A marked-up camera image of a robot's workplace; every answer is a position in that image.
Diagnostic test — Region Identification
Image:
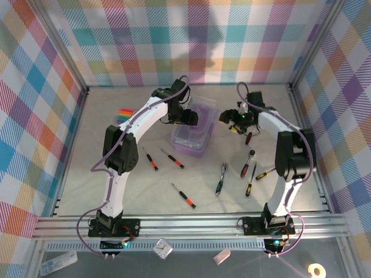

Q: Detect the clear tool box lid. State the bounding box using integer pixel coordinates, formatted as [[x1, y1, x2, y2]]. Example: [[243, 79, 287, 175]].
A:
[[172, 94, 220, 152]]

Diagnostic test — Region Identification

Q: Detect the long yellow black screwdriver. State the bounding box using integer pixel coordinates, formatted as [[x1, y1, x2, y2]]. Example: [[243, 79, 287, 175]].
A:
[[245, 162, 258, 198]]

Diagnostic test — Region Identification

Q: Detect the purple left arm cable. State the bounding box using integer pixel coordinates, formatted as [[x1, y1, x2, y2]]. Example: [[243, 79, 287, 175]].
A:
[[76, 75, 191, 257]]

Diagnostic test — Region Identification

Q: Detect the pink eraser block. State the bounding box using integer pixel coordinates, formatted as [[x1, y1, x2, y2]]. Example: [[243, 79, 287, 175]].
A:
[[212, 248, 232, 265]]

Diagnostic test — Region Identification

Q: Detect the orange black precision screwdriver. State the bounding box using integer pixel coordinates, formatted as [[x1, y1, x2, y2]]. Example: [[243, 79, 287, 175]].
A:
[[141, 147, 159, 172], [170, 182, 197, 210], [160, 148, 186, 170]]

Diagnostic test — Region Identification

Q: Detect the green handled ratchet wrench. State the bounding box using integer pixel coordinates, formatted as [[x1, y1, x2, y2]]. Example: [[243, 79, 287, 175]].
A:
[[214, 162, 230, 197]]

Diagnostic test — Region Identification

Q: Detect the slotted grey cable duct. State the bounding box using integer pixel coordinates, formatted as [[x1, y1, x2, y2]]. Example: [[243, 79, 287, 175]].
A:
[[45, 240, 266, 253]]

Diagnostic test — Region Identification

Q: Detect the red handled ratchet wrench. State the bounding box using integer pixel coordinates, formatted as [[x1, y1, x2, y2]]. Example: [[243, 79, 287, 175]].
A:
[[239, 148, 257, 178]]

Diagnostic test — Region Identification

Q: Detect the pale tape roll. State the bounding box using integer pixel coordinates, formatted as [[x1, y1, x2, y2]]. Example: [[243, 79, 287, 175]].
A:
[[307, 263, 327, 278]]

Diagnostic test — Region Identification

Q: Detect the aluminium frame post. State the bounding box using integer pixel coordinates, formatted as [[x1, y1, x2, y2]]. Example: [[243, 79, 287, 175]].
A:
[[27, 0, 89, 95], [288, 0, 347, 91]]

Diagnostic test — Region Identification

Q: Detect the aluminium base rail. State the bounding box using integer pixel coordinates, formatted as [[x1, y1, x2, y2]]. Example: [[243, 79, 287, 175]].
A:
[[31, 212, 352, 242]]

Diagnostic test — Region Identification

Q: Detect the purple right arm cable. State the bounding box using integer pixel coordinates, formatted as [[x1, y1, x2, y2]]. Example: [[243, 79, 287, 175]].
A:
[[237, 81, 318, 257]]

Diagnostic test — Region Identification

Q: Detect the colourful marker pack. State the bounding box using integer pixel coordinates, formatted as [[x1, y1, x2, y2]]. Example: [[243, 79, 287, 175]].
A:
[[115, 107, 137, 124]]

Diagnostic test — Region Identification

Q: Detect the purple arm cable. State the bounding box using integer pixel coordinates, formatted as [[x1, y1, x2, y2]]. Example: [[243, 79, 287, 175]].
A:
[[76, 75, 191, 257], [237, 81, 318, 257]]

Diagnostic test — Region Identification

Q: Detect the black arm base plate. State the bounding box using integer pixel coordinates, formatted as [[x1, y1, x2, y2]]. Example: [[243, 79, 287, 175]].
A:
[[88, 218, 141, 238], [242, 215, 297, 236]]

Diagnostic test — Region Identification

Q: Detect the black controller board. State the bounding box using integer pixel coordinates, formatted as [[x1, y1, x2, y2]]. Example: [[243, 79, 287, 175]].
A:
[[99, 239, 129, 259], [264, 238, 291, 257]]

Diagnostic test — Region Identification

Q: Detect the short yellow black screwdriver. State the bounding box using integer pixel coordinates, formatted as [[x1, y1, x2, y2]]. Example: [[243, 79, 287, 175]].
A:
[[254, 167, 277, 181]]

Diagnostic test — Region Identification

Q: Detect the clear plastic package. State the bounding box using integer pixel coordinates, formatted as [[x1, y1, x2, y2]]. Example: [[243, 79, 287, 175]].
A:
[[39, 250, 79, 277]]

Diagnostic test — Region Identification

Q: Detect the aluminium side rail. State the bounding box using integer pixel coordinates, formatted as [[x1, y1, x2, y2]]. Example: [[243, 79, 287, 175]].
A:
[[50, 89, 89, 217], [288, 83, 333, 214]]

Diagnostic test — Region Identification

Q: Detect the small white clock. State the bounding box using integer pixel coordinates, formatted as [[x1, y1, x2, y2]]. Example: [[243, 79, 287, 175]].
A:
[[152, 237, 174, 260]]

